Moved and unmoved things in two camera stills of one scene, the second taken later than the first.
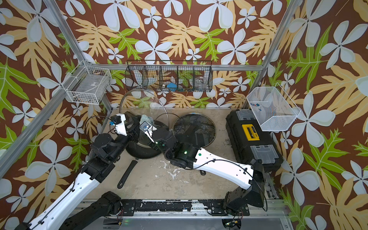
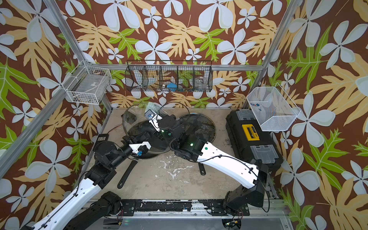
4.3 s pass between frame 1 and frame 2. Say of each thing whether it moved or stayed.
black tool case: stayed
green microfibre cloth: moved
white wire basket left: stayed
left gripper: moved
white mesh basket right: stayed
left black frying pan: stayed
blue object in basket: stayed
